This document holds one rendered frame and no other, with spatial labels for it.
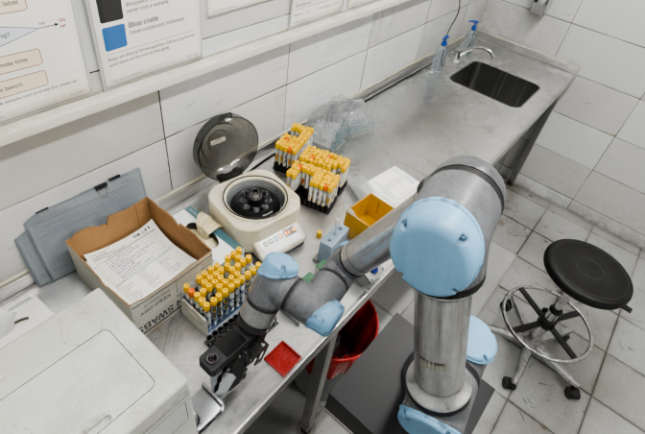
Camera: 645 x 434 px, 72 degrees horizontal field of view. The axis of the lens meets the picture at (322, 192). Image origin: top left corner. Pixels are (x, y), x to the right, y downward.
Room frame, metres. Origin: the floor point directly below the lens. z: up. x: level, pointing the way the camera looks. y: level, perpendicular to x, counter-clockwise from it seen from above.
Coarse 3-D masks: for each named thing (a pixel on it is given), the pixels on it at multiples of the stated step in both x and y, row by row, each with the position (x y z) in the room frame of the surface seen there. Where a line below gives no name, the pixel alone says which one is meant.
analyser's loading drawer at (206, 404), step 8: (200, 392) 0.42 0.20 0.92; (208, 392) 0.42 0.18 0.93; (192, 400) 0.40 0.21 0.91; (200, 400) 0.41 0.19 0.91; (208, 400) 0.41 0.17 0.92; (216, 400) 0.41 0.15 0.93; (200, 408) 0.39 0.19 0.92; (208, 408) 0.39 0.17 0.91; (216, 408) 0.40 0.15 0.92; (200, 416) 0.38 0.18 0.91; (208, 416) 0.38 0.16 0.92; (200, 424) 0.36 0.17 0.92
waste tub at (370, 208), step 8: (360, 200) 1.08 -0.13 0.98; (368, 200) 1.11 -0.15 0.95; (376, 200) 1.10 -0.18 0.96; (352, 208) 1.04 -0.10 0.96; (360, 208) 1.08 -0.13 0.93; (368, 208) 1.12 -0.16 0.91; (376, 208) 1.10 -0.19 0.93; (384, 208) 1.08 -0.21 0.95; (392, 208) 1.07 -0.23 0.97; (352, 216) 1.00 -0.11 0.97; (360, 216) 1.09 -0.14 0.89; (368, 216) 1.11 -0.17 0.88; (376, 216) 1.09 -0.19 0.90; (344, 224) 1.02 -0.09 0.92; (352, 224) 1.00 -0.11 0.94; (360, 224) 0.98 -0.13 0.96; (368, 224) 1.07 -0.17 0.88; (352, 232) 0.99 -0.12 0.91; (360, 232) 0.98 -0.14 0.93
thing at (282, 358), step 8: (280, 344) 0.59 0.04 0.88; (272, 352) 0.56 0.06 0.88; (280, 352) 0.57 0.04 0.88; (288, 352) 0.57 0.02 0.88; (296, 352) 0.57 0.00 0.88; (272, 360) 0.54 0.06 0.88; (280, 360) 0.55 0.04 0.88; (288, 360) 0.55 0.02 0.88; (296, 360) 0.55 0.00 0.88; (280, 368) 0.53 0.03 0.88; (288, 368) 0.53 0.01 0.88
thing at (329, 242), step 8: (328, 232) 0.91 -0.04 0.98; (336, 232) 0.92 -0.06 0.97; (344, 232) 0.92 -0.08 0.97; (328, 240) 0.89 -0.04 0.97; (336, 240) 0.89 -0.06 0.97; (344, 240) 0.93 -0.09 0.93; (320, 248) 0.87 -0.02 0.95; (328, 248) 0.86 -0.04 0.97; (320, 256) 0.87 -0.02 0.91; (328, 256) 0.86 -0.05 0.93
